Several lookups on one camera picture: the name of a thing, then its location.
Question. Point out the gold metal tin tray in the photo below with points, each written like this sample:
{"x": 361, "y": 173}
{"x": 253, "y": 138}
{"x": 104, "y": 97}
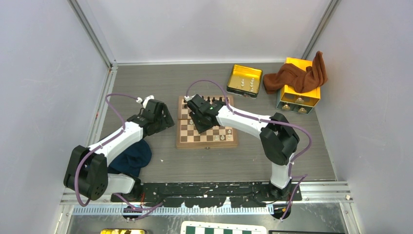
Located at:
{"x": 244, "y": 81}

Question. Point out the dark blue cloth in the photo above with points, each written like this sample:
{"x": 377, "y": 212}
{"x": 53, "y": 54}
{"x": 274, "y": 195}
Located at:
{"x": 132, "y": 160}

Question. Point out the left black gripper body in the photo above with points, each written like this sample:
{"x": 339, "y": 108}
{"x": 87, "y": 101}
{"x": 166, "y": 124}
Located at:
{"x": 162, "y": 123}

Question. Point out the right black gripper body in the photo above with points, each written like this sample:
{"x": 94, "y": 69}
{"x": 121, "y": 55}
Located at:
{"x": 200, "y": 126}

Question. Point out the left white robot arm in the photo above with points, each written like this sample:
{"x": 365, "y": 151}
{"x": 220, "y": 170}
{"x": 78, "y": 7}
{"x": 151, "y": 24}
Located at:
{"x": 87, "y": 173}

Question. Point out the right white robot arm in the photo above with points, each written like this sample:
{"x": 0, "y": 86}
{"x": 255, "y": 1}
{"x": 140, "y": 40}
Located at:
{"x": 277, "y": 136}

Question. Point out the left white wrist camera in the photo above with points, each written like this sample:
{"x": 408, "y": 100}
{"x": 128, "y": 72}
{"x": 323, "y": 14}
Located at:
{"x": 144, "y": 101}

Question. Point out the green checkered calibration board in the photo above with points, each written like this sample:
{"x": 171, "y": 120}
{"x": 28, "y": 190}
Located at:
{"x": 195, "y": 227}

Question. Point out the yellow drawer box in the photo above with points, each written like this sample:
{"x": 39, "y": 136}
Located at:
{"x": 289, "y": 100}

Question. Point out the brown cloth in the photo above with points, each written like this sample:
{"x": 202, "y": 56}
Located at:
{"x": 302, "y": 81}

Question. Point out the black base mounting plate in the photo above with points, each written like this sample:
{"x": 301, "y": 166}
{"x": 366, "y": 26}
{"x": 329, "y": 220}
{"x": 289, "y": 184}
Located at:
{"x": 210, "y": 194}

